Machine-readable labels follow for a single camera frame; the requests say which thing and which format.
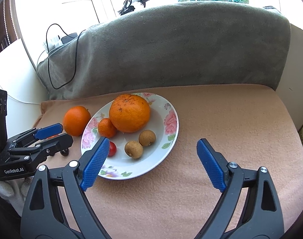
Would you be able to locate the black power adapter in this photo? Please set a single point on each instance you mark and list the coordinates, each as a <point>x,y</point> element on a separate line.
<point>68,38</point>

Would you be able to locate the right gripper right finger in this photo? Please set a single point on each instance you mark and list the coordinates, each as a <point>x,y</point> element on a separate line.
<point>261,215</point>

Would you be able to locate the ring light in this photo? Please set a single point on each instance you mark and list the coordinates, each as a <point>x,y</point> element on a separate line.
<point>129,7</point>

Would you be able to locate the cherry tomato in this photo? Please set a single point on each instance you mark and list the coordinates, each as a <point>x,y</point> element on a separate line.
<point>112,149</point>

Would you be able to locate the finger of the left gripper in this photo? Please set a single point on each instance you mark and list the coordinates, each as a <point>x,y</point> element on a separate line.
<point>49,147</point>
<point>48,131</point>

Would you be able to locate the grey blanket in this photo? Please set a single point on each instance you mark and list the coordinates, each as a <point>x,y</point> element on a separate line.
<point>190,43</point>

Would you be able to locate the smooth large orange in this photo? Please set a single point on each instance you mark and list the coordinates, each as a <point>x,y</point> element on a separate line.
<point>75,120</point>

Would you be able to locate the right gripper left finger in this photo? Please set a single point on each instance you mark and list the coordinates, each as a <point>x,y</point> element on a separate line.
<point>43,214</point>

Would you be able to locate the brown longan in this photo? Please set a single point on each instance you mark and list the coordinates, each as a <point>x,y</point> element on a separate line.
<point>147,138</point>
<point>133,149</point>

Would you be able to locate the floral white plate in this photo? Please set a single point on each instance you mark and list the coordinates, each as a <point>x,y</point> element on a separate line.
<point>164,122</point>

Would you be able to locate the speckled large orange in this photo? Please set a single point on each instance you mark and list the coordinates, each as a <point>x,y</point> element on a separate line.
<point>129,113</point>

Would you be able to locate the white power strip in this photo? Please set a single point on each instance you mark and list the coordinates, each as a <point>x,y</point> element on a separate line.
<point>53,43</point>

